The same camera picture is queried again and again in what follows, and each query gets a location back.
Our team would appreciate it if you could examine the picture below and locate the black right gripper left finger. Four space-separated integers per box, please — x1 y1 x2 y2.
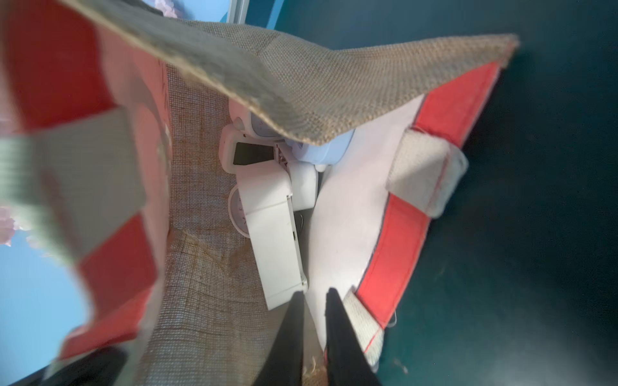
254 291 304 386

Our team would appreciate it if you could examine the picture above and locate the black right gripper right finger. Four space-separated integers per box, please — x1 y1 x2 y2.
325 288 381 386

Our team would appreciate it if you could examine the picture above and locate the white rectangular digital clock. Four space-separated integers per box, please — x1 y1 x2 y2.
218 124 289 175

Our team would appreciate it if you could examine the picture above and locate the pink round clock in bag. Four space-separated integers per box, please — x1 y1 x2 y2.
228 185 249 238

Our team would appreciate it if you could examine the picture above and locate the white box clock in bag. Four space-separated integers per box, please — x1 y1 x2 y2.
236 161 308 310

